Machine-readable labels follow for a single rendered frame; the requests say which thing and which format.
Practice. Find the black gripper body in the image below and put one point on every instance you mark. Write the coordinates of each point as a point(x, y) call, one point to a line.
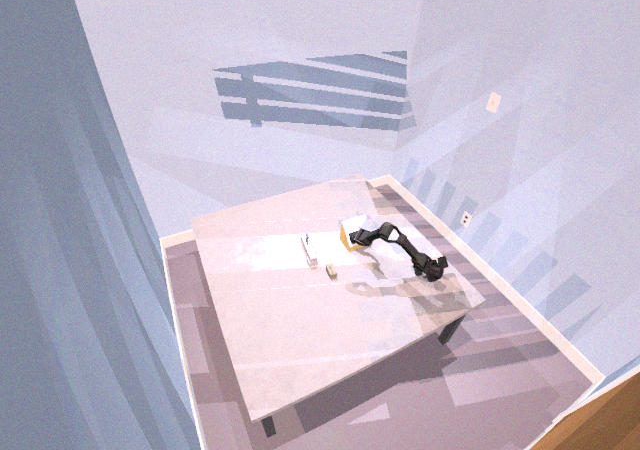
point(442, 262)

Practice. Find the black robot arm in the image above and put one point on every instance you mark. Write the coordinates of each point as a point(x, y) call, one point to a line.
point(364, 237)

